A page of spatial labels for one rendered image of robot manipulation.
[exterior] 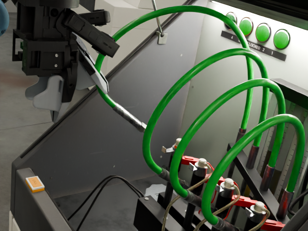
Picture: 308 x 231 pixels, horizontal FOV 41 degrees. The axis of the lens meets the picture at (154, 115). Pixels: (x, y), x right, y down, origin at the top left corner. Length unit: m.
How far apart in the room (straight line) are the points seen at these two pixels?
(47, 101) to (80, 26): 0.13
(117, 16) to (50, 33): 3.01
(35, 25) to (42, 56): 0.05
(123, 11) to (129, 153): 2.50
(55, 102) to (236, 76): 0.61
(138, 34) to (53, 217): 2.94
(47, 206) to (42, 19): 0.50
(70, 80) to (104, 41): 0.09
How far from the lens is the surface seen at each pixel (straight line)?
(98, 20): 0.87
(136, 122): 0.94
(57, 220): 0.96
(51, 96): 0.67
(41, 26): 0.64
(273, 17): 1.04
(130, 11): 3.69
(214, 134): 1.23
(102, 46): 0.68
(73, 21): 0.64
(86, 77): 0.87
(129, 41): 3.75
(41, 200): 1.01
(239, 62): 1.14
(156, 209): 0.97
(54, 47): 0.63
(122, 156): 1.26
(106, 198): 1.24
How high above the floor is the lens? 1.55
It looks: 23 degrees down
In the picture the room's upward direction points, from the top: 10 degrees clockwise
